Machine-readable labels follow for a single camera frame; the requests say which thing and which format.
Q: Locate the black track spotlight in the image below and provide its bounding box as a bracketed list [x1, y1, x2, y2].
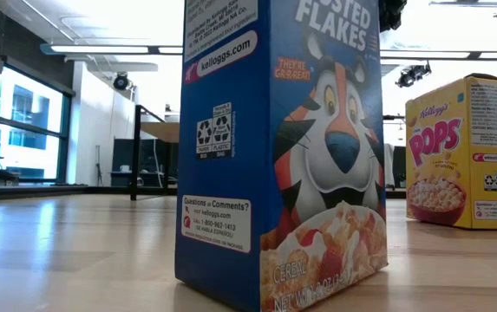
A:
[395, 62, 433, 89]

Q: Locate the dark cabinet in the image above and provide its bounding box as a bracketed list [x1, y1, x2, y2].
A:
[109, 137, 180, 188]

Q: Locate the ceiling track light fixture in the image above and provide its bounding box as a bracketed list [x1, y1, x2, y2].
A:
[428, 0, 497, 18]

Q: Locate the blue Frosted Flakes cereal box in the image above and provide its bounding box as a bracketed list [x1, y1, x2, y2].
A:
[173, 0, 390, 312]

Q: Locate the round black ceiling fixture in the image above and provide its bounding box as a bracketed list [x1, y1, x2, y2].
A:
[112, 72, 130, 91]

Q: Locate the wooden shelf black metal frame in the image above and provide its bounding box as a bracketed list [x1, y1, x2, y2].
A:
[129, 104, 180, 202]

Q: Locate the long ceiling light strip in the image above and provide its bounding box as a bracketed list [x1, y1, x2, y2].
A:
[39, 42, 497, 61]

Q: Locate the black aluminium table frame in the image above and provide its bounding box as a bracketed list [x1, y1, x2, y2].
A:
[0, 184, 497, 209]

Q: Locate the large window with dark frame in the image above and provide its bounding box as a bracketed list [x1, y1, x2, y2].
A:
[0, 64, 72, 184]

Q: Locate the yellow Corn Pops cereal box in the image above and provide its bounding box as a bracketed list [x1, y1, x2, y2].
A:
[404, 72, 497, 231]

